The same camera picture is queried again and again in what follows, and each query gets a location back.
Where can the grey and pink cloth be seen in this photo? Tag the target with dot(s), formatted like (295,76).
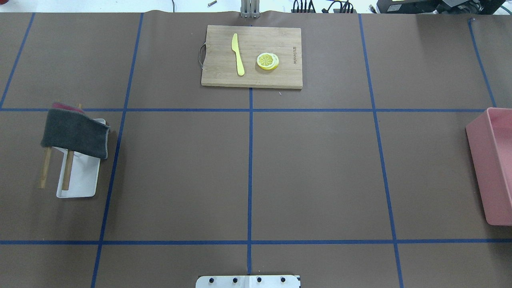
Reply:
(68,127)

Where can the yellow plastic knife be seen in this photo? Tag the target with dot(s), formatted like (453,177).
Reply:
(235,48)

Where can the yellow lemon slices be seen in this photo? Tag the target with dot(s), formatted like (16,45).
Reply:
(268,61)

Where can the bamboo cutting board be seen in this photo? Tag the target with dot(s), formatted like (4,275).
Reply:
(219,65)

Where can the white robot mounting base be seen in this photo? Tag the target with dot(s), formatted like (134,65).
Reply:
(249,281)

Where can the white rectangular tray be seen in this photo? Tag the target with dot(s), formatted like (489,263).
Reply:
(83,176)

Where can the wooden rack rod right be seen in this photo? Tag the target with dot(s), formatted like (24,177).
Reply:
(68,170)

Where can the wooden rack rod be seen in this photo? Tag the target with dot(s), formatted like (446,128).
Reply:
(45,167)
(68,170)

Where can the wooden rack rod left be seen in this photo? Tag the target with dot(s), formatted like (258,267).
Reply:
(45,167)

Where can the pink plastic bin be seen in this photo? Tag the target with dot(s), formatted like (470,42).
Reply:
(490,141)

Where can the aluminium frame post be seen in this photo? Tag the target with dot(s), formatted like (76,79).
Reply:
(250,9)

